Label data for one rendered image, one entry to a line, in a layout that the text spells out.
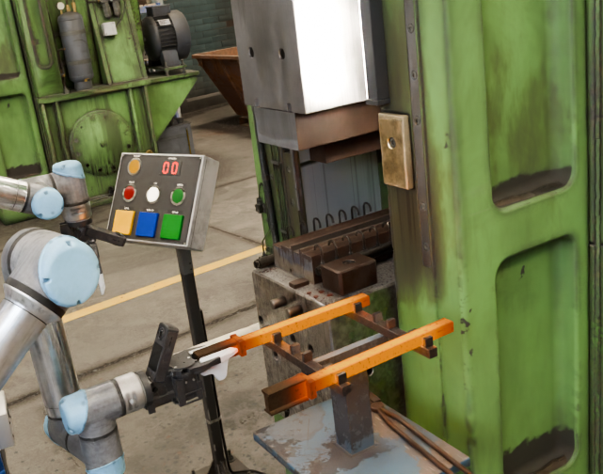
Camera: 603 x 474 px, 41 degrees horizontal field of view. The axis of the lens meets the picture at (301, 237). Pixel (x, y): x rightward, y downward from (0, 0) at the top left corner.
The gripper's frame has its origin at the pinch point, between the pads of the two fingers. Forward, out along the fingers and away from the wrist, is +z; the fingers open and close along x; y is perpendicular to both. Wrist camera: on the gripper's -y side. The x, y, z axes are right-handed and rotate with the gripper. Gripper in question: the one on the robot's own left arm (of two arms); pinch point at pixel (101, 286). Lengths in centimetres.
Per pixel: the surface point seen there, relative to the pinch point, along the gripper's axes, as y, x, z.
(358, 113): -69, 29, -39
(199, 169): -36.4, -15.4, -22.8
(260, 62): -47, 19, -55
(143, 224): -18.4, -24.1, -7.6
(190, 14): -265, -858, -33
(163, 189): -26.2, -24.0, -17.1
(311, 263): -50, 32, -4
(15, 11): -23, -458, -68
